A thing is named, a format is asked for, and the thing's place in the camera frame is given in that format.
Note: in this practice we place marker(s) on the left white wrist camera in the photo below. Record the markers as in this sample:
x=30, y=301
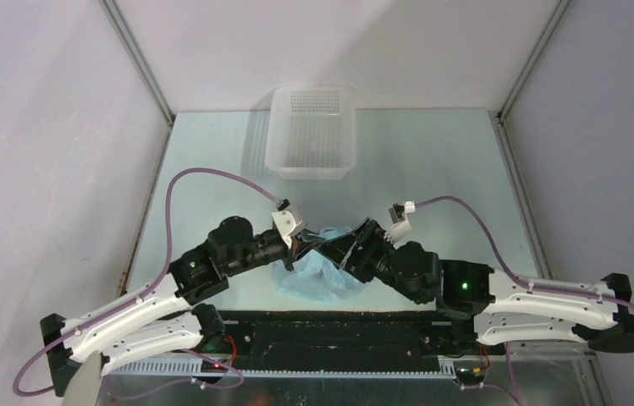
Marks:
x=288, y=222

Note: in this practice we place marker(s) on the white perforated plastic basket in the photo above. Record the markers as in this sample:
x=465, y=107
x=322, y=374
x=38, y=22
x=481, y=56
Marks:
x=311, y=133

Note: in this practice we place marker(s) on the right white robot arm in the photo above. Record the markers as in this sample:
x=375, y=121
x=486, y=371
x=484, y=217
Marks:
x=484, y=304

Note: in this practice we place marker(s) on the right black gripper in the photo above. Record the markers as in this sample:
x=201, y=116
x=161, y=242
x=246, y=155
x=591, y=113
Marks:
x=344, y=250

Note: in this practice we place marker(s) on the left aluminium frame post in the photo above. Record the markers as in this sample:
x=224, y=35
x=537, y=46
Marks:
x=127, y=38

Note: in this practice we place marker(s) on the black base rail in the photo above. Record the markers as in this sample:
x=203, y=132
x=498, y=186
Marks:
x=333, y=341

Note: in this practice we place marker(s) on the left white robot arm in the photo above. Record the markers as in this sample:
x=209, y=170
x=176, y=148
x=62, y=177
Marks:
x=171, y=312

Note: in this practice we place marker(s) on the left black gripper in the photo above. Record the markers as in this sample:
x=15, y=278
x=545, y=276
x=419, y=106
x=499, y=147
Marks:
x=301, y=240

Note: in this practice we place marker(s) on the light blue plastic bag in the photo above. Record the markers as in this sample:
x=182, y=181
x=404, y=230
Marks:
x=316, y=278

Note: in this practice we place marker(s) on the aluminium frame post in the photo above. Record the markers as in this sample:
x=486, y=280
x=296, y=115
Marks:
x=533, y=58
x=127, y=38

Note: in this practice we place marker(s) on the right aluminium frame post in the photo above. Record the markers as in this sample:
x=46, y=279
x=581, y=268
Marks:
x=533, y=58

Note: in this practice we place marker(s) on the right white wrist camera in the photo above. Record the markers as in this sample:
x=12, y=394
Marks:
x=401, y=225

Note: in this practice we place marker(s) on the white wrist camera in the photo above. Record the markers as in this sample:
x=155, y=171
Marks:
x=288, y=222
x=401, y=225

